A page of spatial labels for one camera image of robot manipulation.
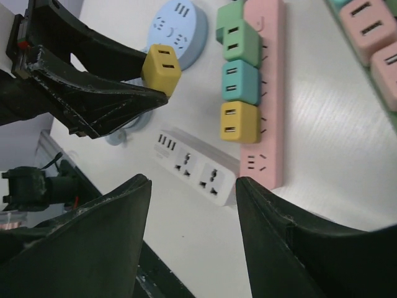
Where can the pink USB charger plug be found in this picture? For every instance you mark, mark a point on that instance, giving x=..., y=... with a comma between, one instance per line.
x=383, y=71

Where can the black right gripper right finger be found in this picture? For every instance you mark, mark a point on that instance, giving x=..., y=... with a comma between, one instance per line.
x=291, y=252

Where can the yellow USB charger plug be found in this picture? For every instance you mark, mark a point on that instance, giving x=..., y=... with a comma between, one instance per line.
x=161, y=70

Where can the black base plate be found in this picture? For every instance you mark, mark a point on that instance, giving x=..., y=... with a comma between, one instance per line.
x=31, y=190

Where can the green USB charger plug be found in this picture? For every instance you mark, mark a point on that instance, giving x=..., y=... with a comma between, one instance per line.
x=242, y=42

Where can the round blue power strip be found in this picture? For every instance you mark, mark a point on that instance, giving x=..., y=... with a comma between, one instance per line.
x=183, y=26

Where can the pink power strip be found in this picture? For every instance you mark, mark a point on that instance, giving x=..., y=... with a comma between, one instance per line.
x=263, y=161

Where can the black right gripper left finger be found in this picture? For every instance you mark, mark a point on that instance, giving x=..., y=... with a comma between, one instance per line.
x=92, y=251

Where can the white power strip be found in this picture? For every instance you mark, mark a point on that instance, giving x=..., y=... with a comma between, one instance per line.
x=208, y=170

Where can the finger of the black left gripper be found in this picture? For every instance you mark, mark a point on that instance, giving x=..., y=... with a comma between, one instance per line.
x=85, y=103

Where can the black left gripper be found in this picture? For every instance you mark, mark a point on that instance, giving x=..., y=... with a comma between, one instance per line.
x=50, y=24

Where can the teal USB charger plug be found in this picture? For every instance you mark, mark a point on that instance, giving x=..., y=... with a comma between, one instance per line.
x=241, y=82

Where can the green power strip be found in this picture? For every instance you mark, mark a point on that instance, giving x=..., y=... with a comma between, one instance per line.
x=392, y=7

